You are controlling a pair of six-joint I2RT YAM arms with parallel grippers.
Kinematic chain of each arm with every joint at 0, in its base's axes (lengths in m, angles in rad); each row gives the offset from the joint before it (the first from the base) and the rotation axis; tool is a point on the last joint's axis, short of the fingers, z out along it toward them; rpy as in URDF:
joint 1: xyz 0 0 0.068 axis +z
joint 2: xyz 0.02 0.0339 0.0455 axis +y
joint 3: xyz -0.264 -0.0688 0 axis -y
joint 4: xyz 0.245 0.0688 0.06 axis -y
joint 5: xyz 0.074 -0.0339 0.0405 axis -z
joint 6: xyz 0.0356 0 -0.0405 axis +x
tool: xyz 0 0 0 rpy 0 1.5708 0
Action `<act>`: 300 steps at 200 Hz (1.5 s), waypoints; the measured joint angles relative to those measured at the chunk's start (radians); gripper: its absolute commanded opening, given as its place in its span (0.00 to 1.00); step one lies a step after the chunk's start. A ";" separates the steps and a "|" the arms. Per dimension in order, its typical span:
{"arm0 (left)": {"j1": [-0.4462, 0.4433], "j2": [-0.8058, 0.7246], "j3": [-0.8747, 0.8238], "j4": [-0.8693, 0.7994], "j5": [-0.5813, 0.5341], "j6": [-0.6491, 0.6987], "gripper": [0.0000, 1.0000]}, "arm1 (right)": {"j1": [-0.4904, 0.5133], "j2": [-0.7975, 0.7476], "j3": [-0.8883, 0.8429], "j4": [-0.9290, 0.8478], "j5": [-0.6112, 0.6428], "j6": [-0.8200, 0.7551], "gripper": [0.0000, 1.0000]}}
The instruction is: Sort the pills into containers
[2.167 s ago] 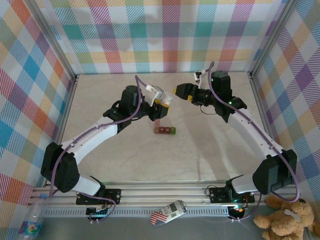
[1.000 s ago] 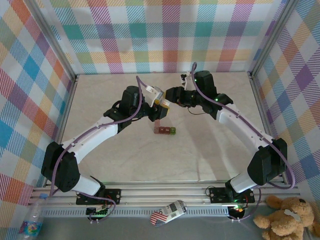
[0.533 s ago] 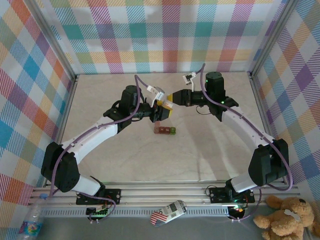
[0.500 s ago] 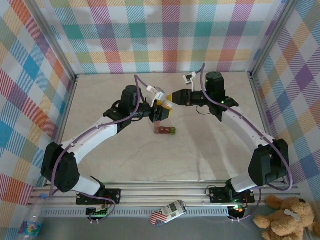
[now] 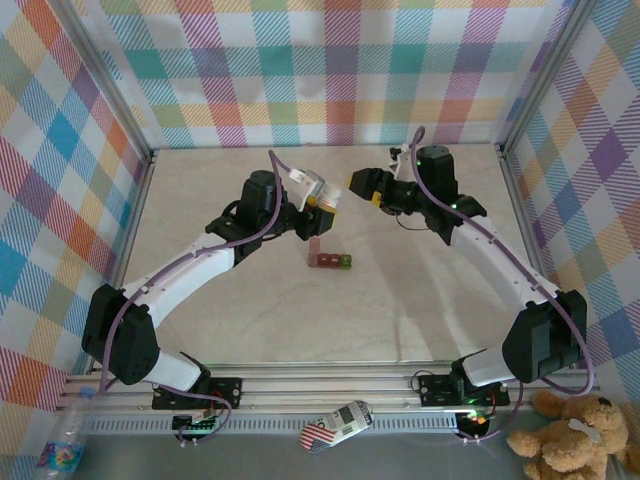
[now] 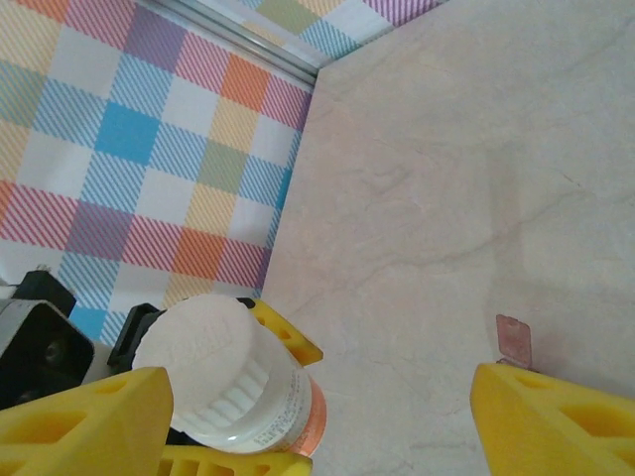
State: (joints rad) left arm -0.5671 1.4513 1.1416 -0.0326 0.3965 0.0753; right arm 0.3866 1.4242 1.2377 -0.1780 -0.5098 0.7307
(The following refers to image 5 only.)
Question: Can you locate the aluminium right table rail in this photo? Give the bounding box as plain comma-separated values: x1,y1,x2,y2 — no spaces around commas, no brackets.
498,143,572,372

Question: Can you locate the flag print newspaper can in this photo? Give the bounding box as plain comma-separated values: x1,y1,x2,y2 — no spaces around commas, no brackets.
299,398,376,454

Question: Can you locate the left black electronics board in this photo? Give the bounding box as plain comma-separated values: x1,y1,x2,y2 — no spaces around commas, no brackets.
172,412,221,434

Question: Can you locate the brown teddy bear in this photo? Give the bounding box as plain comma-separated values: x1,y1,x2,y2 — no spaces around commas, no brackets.
507,389,640,480

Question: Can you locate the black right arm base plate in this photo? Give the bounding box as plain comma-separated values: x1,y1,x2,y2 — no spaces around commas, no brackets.
417,374,511,407

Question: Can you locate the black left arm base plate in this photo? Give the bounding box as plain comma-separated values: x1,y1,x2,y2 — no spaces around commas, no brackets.
152,377,244,411

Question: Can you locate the black electronics board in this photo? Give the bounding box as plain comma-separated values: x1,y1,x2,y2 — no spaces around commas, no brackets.
172,412,221,434
457,412,491,437

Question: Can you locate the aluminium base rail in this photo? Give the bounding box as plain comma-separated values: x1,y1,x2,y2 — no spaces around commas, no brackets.
59,363,601,415

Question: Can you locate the aluminium left table rail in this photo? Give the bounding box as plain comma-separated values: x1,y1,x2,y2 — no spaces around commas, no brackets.
87,148,157,375

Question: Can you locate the aluminium left frame post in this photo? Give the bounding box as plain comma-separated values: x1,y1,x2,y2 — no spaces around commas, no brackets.
47,0,156,164

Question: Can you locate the aluminium frame post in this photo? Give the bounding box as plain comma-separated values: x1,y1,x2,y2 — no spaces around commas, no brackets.
47,0,156,164
498,0,599,156

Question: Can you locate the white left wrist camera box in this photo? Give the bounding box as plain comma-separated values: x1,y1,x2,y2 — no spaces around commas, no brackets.
291,168,326,211

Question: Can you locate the grey slotted cable duct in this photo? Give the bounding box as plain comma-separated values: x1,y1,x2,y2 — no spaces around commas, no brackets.
79,415,464,437

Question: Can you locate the right black electronics board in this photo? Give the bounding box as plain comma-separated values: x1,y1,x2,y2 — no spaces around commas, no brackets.
457,412,491,437

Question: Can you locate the aluminium right frame post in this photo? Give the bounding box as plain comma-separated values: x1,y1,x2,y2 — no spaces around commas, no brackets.
498,0,599,156

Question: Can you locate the row of coloured blocks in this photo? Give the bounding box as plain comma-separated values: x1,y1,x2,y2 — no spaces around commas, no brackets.
307,238,354,271

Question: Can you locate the clear plastic water bottle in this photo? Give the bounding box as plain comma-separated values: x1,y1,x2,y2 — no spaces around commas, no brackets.
37,385,96,474

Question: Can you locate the aluminium table rail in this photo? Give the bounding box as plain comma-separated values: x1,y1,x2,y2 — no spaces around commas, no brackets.
87,148,157,375
498,143,572,372

